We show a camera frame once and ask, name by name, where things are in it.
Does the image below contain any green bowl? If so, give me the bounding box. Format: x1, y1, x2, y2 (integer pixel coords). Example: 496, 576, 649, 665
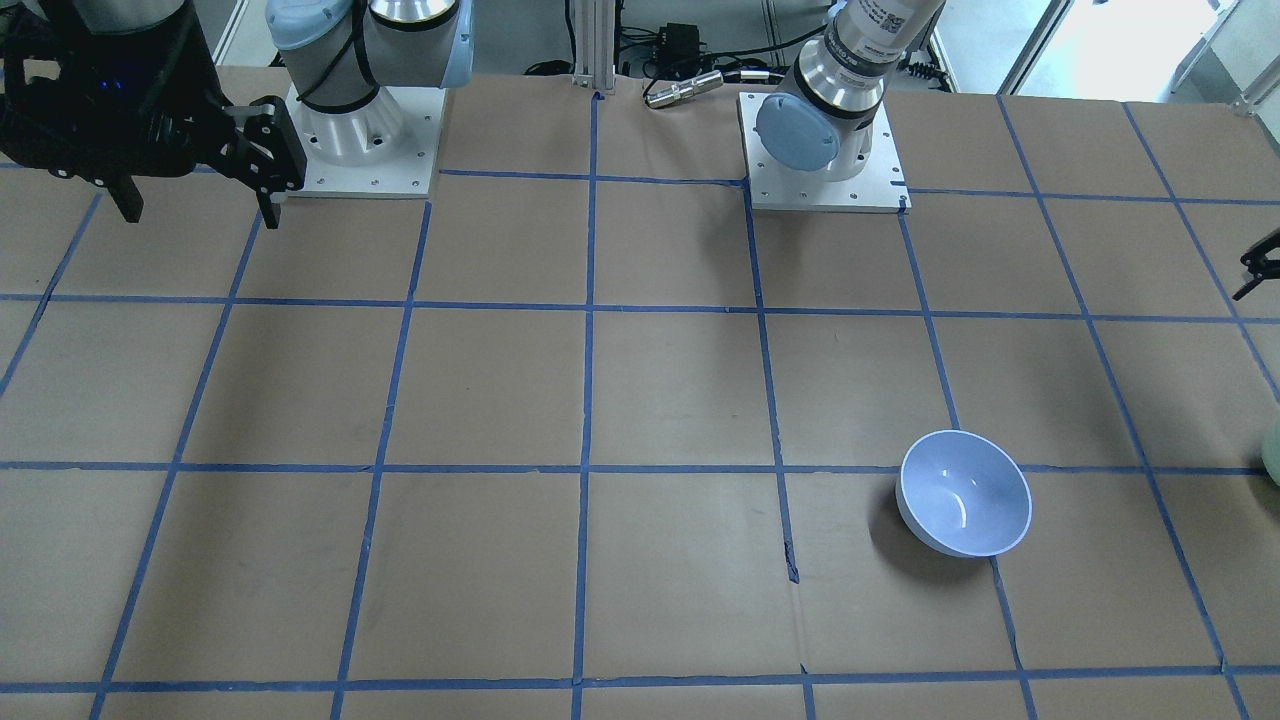
1260, 416, 1280, 487

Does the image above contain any aluminium frame post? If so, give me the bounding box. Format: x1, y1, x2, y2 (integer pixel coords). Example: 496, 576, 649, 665
564, 0, 618, 95

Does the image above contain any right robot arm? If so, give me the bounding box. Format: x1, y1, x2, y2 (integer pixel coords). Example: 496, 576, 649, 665
3, 1, 474, 229

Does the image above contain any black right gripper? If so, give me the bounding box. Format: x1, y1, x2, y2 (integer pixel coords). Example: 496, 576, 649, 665
3, 20, 307, 231

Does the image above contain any blue bowl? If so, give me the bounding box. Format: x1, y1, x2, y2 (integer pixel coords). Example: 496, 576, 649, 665
895, 429, 1034, 559

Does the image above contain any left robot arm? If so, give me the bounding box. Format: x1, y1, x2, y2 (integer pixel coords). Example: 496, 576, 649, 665
745, 1, 1277, 316

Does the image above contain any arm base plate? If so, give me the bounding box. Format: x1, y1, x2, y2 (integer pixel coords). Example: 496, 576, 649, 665
285, 86, 451, 199
739, 92, 911, 213

